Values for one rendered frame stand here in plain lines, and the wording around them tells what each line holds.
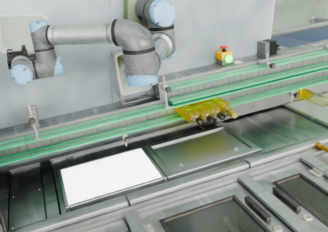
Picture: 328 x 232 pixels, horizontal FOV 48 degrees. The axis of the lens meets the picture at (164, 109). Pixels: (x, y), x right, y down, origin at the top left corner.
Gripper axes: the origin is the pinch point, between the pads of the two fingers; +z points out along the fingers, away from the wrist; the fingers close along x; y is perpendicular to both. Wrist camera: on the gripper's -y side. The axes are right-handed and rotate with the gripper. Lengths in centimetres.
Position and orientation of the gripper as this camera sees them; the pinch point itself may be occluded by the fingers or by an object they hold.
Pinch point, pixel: (24, 50)
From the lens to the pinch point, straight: 182.8
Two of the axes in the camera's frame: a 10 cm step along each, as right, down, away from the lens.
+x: -0.3, 9.0, 4.3
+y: -9.4, 1.3, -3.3
